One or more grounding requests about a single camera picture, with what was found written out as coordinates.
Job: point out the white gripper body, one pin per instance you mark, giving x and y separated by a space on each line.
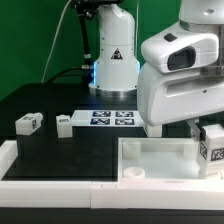
167 98

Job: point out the white u-shaped fence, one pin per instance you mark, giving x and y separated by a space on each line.
123 193

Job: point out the white square table top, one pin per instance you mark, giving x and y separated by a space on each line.
161 158

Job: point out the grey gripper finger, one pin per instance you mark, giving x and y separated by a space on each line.
196 130

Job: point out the white plate with tags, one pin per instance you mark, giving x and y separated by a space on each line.
106 118

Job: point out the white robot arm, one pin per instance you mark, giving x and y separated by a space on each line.
196 41

